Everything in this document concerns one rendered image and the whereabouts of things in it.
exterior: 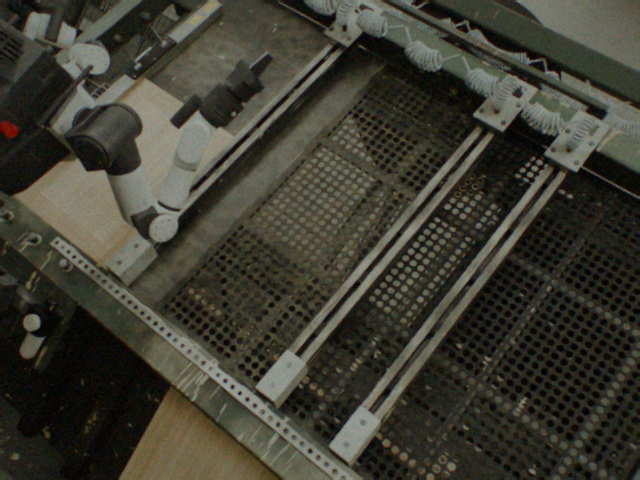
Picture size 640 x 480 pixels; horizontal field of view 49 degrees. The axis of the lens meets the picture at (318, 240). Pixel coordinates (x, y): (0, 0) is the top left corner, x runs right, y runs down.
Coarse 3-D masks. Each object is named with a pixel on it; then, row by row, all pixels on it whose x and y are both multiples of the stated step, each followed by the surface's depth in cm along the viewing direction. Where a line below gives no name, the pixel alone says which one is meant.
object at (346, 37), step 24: (360, 0) 228; (336, 24) 224; (336, 48) 226; (312, 72) 222; (336, 72) 227; (288, 96) 217; (312, 96) 223; (264, 120) 215; (288, 120) 219; (240, 144) 211; (264, 144) 215; (216, 168) 206; (240, 168) 211; (192, 192) 204; (216, 192) 208; (192, 216) 204; (144, 240) 195; (168, 240) 201; (120, 264) 192; (144, 264) 197
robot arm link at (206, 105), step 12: (192, 96) 171; (180, 108) 172; (192, 108) 171; (204, 108) 170; (216, 108) 169; (180, 120) 172; (192, 120) 171; (204, 120) 171; (216, 120) 170; (228, 120) 172
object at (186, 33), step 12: (204, 12) 240; (216, 12) 241; (204, 24) 240; (168, 36) 236; (180, 36) 235; (192, 36) 238; (180, 48) 237; (168, 60) 235; (156, 72) 233; (120, 84) 227; (132, 84) 227; (108, 96) 225; (120, 96) 226
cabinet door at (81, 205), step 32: (128, 96) 227; (160, 96) 226; (160, 128) 221; (160, 160) 215; (32, 192) 212; (64, 192) 212; (96, 192) 211; (64, 224) 206; (96, 224) 206; (128, 224) 205; (96, 256) 200
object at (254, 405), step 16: (80, 256) 196; (96, 272) 194; (112, 288) 191; (144, 320) 186; (176, 336) 183; (192, 352) 180; (208, 368) 178; (224, 384) 176; (240, 400) 174; (256, 400) 173; (272, 416) 171; (288, 432) 169; (304, 448) 167; (320, 464) 165
